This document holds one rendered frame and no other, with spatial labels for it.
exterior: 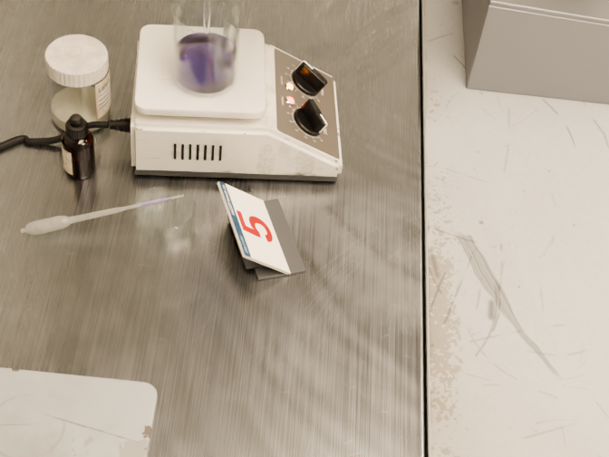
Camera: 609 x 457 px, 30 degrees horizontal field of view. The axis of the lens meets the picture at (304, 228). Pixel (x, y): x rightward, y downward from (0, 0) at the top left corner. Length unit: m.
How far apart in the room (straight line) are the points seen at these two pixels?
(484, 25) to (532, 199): 0.18
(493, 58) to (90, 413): 0.56
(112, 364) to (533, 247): 0.41
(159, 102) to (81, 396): 0.28
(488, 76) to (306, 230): 0.29
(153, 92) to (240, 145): 0.09
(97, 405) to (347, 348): 0.22
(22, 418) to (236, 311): 0.21
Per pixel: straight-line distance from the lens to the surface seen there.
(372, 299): 1.02
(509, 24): 1.18
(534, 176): 1.16
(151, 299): 1.00
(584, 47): 1.21
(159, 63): 1.08
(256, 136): 1.05
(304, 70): 1.12
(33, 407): 0.93
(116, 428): 0.92
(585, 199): 1.16
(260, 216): 1.05
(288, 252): 1.04
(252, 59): 1.09
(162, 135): 1.05
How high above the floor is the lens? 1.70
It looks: 49 degrees down
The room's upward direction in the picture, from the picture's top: 8 degrees clockwise
